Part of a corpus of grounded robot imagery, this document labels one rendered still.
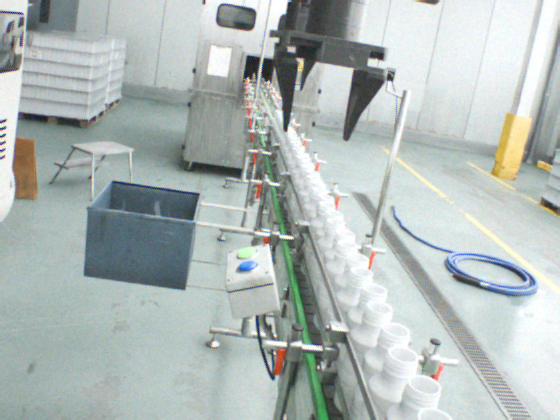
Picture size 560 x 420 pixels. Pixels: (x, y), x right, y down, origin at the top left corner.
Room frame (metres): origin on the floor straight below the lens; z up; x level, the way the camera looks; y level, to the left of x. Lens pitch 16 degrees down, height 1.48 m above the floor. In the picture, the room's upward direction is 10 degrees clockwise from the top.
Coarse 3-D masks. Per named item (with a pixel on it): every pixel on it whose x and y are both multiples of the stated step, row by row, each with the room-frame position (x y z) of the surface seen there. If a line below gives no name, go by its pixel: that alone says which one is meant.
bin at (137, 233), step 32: (128, 192) 1.77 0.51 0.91; (160, 192) 1.78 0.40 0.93; (192, 192) 1.79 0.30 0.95; (96, 224) 1.46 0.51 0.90; (128, 224) 1.47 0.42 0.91; (160, 224) 1.48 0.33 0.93; (192, 224) 1.49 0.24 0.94; (96, 256) 1.46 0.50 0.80; (128, 256) 1.47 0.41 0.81; (160, 256) 1.49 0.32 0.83
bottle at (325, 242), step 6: (330, 222) 1.04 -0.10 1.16; (336, 222) 1.05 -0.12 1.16; (342, 222) 1.04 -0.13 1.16; (330, 228) 1.01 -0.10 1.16; (336, 228) 1.01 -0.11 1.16; (342, 228) 1.02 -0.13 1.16; (330, 234) 1.01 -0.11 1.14; (318, 240) 1.03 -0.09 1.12; (324, 240) 1.02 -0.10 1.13; (330, 240) 1.01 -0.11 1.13; (318, 246) 1.02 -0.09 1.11; (324, 246) 1.01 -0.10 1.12; (330, 246) 1.00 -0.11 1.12; (324, 252) 1.00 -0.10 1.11; (318, 270) 1.01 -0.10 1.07; (318, 276) 1.01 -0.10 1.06; (312, 282) 1.02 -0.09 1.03
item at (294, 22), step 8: (288, 8) 1.00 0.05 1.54; (296, 8) 0.99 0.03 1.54; (304, 8) 0.98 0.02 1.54; (288, 16) 1.00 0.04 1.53; (296, 16) 0.99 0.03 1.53; (304, 16) 0.99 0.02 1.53; (288, 24) 0.99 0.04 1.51; (296, 24) 0.99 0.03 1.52; (304, 24) 0.99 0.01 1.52; (272, 32) 0.98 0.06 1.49
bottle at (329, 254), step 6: (336, 234) 0.97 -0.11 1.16; (342, 234) 0.99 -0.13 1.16; (348, 234) 0.98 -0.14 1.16; (336, 240) 0.96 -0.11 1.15; (348, 240) 0.95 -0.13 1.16; (330, 252) 0.96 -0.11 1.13; (324, 258) 0.96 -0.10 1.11; (330, 258) 0.95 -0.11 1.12; (324, 264) 0.96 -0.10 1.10; (318, 282) 0.97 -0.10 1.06; (318, 288) 0.96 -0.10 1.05; (318, 294) 0.96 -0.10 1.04
